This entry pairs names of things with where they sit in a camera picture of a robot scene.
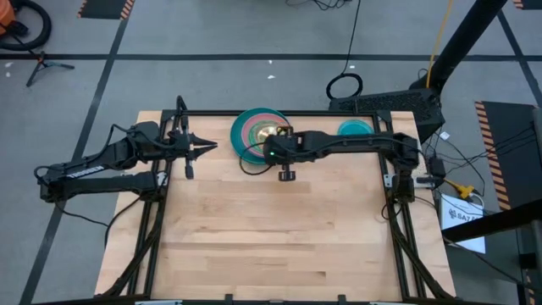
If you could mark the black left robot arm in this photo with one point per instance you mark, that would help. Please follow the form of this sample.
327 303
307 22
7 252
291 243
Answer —
106 184

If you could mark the black metal beam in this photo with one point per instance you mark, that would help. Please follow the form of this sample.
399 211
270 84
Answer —
487 222

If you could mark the black power adapter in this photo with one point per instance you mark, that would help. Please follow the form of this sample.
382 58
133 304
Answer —
436 167

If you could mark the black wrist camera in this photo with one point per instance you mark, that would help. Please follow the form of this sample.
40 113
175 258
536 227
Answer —
175 142
271 159

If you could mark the thick black stand pole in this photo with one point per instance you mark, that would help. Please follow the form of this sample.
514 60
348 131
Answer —
466 38

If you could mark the white cardboard box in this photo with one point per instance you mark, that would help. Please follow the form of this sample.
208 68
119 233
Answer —
461 229

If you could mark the small clear cyan plate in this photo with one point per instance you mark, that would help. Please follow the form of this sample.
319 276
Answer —
355 127

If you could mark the black perforated computer case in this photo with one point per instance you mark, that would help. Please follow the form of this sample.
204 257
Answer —
381 101

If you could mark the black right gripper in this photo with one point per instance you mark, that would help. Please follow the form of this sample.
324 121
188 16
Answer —
287 174

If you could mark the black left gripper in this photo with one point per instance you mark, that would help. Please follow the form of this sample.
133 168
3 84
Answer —
189 171

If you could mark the large teal plastic plate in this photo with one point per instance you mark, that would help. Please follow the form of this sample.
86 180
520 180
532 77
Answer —
236 140

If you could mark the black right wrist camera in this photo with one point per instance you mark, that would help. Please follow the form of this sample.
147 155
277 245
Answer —
271 159

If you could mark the black aluminium table frame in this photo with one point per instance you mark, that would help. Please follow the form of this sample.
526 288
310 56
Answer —
211 113

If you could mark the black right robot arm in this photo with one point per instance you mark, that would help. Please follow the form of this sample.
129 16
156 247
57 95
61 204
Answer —
347 144

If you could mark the white paper tag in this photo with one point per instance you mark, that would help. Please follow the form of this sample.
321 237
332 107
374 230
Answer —
444 135

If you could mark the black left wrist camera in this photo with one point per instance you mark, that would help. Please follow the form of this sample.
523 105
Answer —
175 142

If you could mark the yellow plug connector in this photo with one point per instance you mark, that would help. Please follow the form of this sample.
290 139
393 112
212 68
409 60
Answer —
465 191

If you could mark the orange vacuum cleaner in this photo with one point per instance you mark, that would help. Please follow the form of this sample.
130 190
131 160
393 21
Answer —
5 14

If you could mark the large black hazard-striped mat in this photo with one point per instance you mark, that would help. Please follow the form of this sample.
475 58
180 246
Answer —
508 127

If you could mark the black tripod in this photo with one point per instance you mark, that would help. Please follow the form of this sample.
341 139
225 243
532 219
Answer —
42 64

